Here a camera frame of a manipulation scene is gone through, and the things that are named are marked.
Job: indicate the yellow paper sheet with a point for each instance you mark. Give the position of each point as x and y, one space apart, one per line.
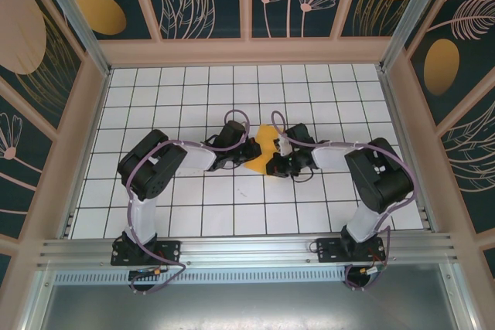
265 137

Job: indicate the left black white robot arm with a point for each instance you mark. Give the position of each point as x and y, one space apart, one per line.
151 167

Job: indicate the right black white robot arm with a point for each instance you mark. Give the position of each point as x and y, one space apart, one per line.
379 175

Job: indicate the grey metal sheet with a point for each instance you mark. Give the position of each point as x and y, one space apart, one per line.
247 307

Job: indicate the aluminium mounting rail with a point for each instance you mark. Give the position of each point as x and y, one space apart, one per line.
247 249

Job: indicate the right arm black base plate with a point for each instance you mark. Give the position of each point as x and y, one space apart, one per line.
328 252

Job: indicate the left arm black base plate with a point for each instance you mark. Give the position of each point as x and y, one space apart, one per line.
172 247

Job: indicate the aluminium corner post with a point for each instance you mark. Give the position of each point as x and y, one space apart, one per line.
417 5
73 17

